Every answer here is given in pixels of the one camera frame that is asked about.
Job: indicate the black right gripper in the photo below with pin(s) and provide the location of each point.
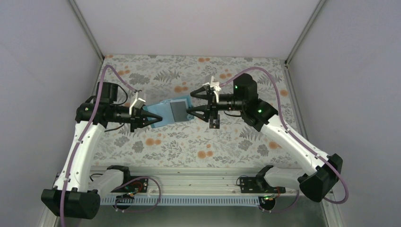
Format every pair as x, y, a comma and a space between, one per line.
212, 104

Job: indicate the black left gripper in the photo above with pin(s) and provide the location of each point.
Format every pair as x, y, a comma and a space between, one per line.
137, 116

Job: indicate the blue card holder wallet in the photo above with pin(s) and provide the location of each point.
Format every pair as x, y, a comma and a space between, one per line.
171, 110

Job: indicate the black credit card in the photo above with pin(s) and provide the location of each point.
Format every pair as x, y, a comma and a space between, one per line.
214, 122

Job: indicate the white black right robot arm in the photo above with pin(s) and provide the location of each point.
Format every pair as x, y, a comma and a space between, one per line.
318, 171

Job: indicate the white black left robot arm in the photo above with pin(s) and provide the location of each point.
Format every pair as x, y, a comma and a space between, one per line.
74, 194

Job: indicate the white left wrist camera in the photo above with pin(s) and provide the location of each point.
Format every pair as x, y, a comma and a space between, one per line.
137, 102

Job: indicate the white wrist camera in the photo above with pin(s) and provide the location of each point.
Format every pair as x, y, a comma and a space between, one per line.
137, 102
213, 85

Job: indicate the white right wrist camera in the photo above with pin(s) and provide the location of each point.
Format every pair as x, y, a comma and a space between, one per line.
213, 85

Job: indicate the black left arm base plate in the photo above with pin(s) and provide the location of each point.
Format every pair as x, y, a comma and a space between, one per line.
138, 184

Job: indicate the white slotted cable duct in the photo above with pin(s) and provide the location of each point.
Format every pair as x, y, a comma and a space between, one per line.
147, 200

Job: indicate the aluminium rail base frame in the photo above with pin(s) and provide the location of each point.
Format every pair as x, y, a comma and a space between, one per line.
196, 181

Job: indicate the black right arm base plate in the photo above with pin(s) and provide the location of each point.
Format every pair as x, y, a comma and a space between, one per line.
256, 185

